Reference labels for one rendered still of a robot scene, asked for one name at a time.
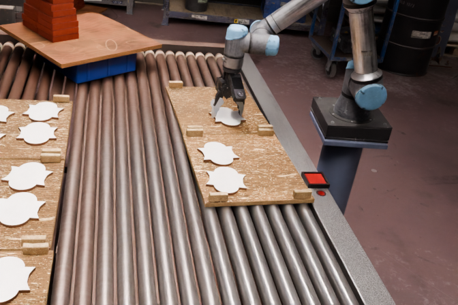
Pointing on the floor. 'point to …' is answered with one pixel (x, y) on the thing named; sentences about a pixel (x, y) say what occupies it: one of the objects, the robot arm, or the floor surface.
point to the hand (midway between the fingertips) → (227, 116)
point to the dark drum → (414, 25)
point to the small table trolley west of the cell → (319, 47)
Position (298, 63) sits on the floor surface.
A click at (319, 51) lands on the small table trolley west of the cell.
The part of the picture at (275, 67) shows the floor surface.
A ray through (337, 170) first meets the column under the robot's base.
